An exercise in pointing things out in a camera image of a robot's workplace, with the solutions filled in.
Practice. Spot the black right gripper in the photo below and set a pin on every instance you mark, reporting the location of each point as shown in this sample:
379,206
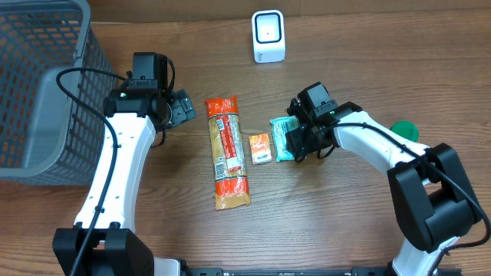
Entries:
300,135

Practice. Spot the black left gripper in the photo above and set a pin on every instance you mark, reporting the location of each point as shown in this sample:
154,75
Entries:
182,110

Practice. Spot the teal wet wipes pack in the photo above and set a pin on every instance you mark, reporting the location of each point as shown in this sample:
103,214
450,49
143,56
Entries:
280,127

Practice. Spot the small orange snack box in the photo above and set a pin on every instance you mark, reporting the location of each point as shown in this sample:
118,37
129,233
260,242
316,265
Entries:
260,149

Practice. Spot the long orange noodle packet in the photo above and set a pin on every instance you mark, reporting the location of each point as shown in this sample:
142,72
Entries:
231,180

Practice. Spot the green lidded can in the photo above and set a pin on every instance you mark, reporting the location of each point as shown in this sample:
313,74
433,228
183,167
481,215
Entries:
406,129

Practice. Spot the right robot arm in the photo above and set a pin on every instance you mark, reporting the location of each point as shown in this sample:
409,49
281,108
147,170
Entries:
434,202

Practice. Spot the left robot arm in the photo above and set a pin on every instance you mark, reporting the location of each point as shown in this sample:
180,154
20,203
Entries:
102,240

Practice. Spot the white barcode scanner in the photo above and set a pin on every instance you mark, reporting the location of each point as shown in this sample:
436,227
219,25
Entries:
268,36

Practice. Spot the grey plastic shopping basket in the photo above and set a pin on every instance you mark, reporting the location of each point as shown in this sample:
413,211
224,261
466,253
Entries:
48,49

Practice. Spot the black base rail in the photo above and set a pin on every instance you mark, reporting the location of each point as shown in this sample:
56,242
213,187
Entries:
357,271

